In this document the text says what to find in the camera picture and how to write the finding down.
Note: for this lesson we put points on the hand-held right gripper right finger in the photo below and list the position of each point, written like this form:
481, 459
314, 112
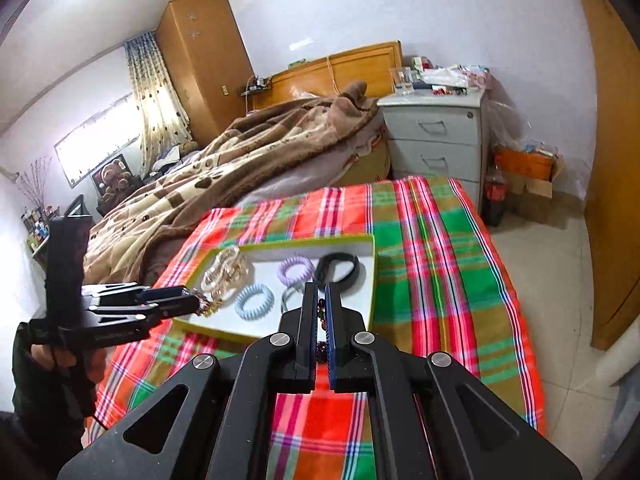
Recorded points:
332, 330

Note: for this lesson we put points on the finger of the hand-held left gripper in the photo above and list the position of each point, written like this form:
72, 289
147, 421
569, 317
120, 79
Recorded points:
167, 293
165, 307

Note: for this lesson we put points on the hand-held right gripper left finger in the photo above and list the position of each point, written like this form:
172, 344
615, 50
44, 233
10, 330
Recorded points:
309, 330

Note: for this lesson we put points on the clear hair claw clip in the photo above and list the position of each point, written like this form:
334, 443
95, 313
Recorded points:
225, 272

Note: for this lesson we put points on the black wristband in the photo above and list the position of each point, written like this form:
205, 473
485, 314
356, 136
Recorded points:
352, 270

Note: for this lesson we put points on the yellow-green cardboard box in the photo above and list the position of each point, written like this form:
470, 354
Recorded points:
265, 270

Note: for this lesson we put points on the person's left forearm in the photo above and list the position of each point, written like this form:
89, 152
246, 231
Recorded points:
35, 400

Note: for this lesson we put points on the person's left hand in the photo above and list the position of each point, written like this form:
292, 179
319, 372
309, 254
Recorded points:
46, 356

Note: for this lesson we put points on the shelf with bottles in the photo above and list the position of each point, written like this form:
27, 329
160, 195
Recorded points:
36, 230

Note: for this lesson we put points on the dried branches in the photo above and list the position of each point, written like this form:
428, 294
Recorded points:
32, 180

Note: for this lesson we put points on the teddy bear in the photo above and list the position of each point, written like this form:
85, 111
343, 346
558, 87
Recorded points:
112, 175

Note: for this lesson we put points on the plaid bed sheet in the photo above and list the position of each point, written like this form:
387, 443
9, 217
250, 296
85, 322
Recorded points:
425, 270

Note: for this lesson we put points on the brown patterned blanket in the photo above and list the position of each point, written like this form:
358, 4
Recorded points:
200, 180

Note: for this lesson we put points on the window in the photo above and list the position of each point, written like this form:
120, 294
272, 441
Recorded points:
95, 145

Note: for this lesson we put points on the dotted curtain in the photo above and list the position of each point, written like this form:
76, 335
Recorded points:
155, 100

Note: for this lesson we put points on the grey nightstand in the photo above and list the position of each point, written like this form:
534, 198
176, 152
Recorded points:
435, 150

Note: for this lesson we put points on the power strip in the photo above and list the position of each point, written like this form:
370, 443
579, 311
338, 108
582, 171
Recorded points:
256, 85

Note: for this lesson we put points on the wooden wardrobe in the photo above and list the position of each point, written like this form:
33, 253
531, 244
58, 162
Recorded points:
205, 60

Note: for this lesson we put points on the orange box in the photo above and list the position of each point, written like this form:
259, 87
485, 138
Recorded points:
522, 162

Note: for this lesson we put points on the clear glass container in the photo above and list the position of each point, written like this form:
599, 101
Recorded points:
404, 81

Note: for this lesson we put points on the wooden headboard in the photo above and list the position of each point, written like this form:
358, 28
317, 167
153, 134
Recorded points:
360, 62

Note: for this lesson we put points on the clear plastic bag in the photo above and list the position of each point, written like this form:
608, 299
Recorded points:
507, 122

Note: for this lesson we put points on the pile of small clutter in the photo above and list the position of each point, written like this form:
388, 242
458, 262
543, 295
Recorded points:
450, 77

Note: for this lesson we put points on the wooden door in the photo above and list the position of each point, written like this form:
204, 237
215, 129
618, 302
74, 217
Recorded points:
615, 160

